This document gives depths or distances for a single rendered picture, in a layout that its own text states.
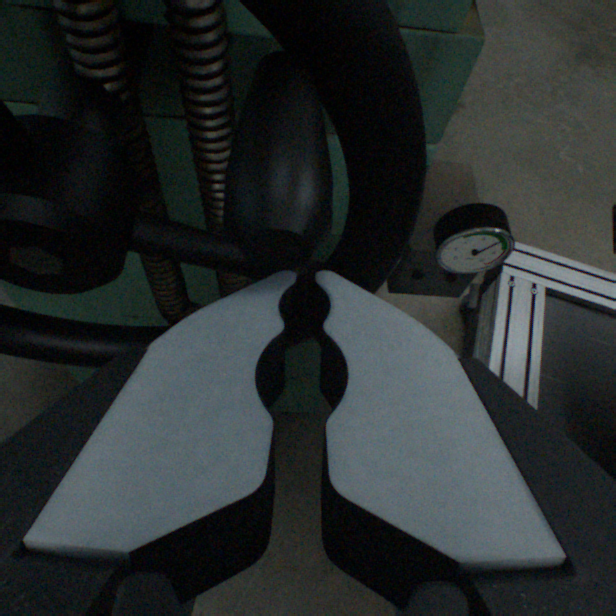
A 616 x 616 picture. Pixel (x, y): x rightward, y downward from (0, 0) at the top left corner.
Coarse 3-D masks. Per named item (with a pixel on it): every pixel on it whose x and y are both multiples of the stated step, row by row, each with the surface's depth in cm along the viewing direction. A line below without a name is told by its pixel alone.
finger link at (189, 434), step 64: (192, 320) 10; (256, 320) 10; (128, 384) 8; (192, 384) 8; (256, 384) 8; (128, 448) 7; (192, 448) 7; (256, 448) 7; (64, 512) 6; (128, 512) 6; (192, 512) 6; (256, 512) 6; (192, 576) 6
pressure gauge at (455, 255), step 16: (464, 208) 39; (480, 208) 39; (496, 208) 39; (448, 224) 40; (464, 224) 39; (480, 224) 38; (496, 224) 38; (448, 240) 39; (464, 240) 39; (480, 240) 39; (496, 240) 39; (512, 240) 39; (448, 256) 41; (464, 256) 41; (480, 256) 41; (496, 256) 41; (464, 272) 43
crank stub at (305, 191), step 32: (288, 64) 12; (256, 96) 11; (288, 96) 11; (256, 128) 11; (288, 128) 10; (320, 128) 11; (256, 160) 10; (288, 160) 10; (320, 160) 11; (224, 192) 11; (256, 192) 10; (288, 192) 10; (320, 192) 10; (224, 224) 10; (256, 224) 10; (288, 224) 10; (320, 224) 10; (256, 256) 10; (288, 256) 10
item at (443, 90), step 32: (0, 32) 31; (32, 32) 31; (160, 32) 31; (416, 32) 31; (448, 32) 31; (480, 32) 31; (0, 64) 33; (32, 64) 33; (160, 64) 33; (256, 64) 33; (416, 64) 33; (448, 64) 33; (0, 96) 35; (32, 96) 35; (160, 96) 35; (448, 96) 35
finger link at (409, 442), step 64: (320, 320) 11; (384, 320) 10; (320, 384) 10; (384, 384) 8; (448, 384) 8; (384, 448) 7; (448, 448) 7; (384, 512) 6; (448, 512) 6; (512, 512) 6; (384, 576) 6; (448, 576) 6
